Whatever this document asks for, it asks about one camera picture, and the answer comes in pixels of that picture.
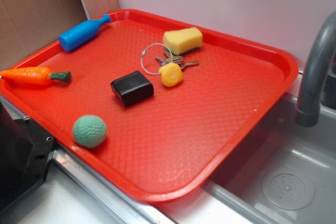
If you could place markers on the red plastic tray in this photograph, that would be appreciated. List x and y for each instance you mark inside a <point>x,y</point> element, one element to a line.
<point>167,145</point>

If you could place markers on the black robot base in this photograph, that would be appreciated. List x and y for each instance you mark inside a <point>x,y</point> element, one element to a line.
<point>26,151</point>

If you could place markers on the orange toy carrot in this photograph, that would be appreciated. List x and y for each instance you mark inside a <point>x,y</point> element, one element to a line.
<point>36,75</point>

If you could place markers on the black rectangular block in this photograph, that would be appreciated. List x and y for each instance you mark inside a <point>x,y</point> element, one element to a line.
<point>132,88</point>

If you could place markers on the yellow sponge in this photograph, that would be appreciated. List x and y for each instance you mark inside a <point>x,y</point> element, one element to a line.
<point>184,40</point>

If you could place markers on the yellow toy cup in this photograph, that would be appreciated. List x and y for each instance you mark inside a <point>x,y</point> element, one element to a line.
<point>171,74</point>

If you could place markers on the blue toy bottle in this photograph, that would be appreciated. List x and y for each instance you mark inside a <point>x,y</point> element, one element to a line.
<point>82,33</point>

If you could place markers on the brown cardboard panel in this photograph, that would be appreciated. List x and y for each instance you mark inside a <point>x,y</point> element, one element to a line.
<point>29,25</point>

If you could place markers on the grey plastic sink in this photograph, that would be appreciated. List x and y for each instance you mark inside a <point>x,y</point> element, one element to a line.
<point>281,172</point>

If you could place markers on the grey toy faucet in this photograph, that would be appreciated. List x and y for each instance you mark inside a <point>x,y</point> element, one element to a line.
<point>317,86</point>

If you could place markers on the silver keys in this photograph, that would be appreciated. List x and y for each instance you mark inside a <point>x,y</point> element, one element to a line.
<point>179,60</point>

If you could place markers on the green textured ball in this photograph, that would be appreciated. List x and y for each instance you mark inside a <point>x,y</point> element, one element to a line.
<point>89,131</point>

